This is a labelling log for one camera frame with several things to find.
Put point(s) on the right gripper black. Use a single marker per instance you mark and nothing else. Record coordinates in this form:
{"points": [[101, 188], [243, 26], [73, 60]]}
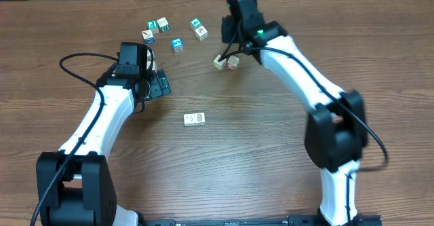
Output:
{"points": [[230, 24]]}

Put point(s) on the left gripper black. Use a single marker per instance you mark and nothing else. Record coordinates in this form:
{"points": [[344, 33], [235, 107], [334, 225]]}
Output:
{"points": [[159, 82]]}

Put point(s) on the wooden block red bottom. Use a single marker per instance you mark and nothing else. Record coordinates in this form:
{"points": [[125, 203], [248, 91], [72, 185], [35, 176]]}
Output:
{"points": [[190, 119]]}

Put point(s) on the pineapple picture wooden block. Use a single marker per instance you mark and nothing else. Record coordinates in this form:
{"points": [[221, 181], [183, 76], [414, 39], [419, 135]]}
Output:
{"points": [[200, 119]]}

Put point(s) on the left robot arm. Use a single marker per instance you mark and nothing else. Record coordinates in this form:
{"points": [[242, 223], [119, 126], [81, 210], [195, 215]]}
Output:
{"points": [[74, 183]]}

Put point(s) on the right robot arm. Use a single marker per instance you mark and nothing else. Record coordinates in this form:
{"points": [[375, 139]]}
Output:
{"points": [[335, 134]]}

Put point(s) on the wooden block red side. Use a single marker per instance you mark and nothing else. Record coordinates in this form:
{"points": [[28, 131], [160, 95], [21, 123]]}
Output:
{"points": [[154, 65]]}

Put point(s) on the wooden block red edge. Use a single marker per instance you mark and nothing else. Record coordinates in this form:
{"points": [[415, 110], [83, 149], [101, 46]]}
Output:
{"points": [[232, 62]]}

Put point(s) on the plain wooden picture block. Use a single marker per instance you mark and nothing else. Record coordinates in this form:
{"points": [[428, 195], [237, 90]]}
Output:
{"points": [[201, 33]]}

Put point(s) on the wooden block yellow side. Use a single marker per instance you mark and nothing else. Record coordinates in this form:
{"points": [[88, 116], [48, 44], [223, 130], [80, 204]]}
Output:
{"points": [[219, 62]]}

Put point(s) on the wooden block blue side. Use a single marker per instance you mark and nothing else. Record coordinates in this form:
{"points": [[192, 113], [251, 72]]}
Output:
{"points": [[148, 36]]}

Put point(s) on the green number four block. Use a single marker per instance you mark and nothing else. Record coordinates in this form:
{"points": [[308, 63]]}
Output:
{"points": [[195, 23]]}

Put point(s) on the blue number five block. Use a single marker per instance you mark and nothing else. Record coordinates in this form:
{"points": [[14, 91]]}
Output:
{"points": [[177, 45]]}

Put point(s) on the green letter block left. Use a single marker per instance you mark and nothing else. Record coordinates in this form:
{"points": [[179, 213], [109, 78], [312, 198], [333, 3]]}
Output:
{"points": [[153, 26]]}

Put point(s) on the wooden block green side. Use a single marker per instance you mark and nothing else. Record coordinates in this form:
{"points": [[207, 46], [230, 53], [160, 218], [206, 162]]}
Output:
{"points": [[163, 24]]}

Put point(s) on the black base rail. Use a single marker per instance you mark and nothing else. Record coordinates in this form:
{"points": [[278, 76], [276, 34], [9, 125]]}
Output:
{"points": [[313, 220]]}

